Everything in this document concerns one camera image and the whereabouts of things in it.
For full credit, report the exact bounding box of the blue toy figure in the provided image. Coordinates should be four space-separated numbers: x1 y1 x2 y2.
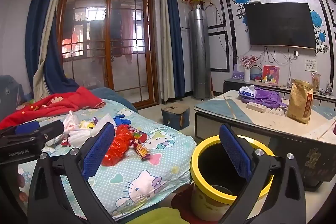
113 114 132 126

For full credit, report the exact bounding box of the white blue tissue pack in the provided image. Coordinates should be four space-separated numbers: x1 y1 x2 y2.
238 85 258 99

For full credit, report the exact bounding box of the yellow rimmed bin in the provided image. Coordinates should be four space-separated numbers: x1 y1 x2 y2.
190 135 275 218

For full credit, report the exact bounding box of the brown paper bag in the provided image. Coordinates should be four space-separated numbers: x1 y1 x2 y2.
286 80 314 125

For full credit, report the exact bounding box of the blue storage stool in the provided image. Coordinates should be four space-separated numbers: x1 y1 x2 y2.
161 105 190 131

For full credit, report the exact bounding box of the red blanket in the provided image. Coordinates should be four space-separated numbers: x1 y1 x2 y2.
0 87 104 130

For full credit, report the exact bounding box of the person's left hand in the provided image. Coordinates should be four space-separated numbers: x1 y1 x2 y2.
16 171 29 202

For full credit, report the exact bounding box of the white wall note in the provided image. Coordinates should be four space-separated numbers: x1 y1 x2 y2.
305 58 319 71

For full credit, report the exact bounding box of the round framed ornament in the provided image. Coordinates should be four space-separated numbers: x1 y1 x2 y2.
249 65 264 83

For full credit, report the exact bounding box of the narrow blue curtain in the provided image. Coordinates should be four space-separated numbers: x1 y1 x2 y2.
165 0 185 98

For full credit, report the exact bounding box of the white plastic bag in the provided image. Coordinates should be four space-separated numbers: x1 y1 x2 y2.
45 110 99 147

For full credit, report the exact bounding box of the yellow green wrapper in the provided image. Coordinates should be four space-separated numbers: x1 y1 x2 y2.
79 120 96 130

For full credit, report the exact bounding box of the colourful painted picture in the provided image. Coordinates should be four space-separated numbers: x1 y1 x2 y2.
262 65 280 84

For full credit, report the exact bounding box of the white vase with pink flowers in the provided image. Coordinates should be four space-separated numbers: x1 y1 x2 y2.
240 55 259 82

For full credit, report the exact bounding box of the dark television cabinet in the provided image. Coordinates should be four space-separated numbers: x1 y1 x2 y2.
223 78 336 109

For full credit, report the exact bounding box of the beige flat package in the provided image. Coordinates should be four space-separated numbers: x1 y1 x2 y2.
311 72 321 90

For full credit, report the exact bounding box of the narrow beige curtain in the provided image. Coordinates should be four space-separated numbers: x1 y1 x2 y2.
157 0 176 104

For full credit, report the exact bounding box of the red floor mat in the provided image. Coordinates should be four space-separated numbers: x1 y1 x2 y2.
171 185 195 224

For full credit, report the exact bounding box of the colourful candy wrapper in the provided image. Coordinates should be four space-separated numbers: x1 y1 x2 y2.
130 128 148 143

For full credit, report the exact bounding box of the purple card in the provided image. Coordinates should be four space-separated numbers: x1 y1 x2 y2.
232 64 246 80

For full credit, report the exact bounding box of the black wall television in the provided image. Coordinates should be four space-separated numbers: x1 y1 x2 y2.
244 2 317 50

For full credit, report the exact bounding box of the dark grey bag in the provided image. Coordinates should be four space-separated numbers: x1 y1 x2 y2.
0 75 24 109

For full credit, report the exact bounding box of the wooden glass sliding door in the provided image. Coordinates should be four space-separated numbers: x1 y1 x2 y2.
56 0 160 109

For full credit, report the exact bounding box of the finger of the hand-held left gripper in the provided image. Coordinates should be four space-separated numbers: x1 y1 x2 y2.
5 120 65 145
0 121 40 138

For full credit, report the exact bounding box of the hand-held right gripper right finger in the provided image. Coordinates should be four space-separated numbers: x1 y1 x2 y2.
219 123 306 224

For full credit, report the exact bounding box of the red plastic bag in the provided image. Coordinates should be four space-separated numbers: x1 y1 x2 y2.
102 125 149 167

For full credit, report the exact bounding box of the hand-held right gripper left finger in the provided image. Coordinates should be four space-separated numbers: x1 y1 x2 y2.
28 122 117 224

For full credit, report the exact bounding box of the silver tower air conditioner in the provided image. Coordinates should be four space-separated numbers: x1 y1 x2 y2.
188 7 212 100

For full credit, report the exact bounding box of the purple backpack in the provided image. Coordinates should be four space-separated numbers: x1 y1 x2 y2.
241 86 288 109

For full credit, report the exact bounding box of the purple yellow snack packet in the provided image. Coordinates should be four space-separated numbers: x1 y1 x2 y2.
133 141 152 161

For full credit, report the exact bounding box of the marble top coffee table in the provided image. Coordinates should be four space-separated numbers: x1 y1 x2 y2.
194 89 336 191

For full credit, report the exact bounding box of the green cushion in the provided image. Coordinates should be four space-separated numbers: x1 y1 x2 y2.
133 207 193 224

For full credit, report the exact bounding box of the blue quilted cover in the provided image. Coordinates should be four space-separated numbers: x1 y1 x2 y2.
89 87 138 113

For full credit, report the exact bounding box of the wide blue curtain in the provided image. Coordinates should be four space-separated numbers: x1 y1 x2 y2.
28 0 79 98

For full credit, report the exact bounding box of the cartoon cat printed bedsheet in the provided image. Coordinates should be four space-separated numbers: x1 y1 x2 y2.
16 98 197 219

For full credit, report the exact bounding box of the beige power strip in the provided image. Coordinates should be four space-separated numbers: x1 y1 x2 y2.
247 101 267 111

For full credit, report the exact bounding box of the wide beige curtain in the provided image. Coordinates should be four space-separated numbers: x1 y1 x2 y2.
33 0 69 93

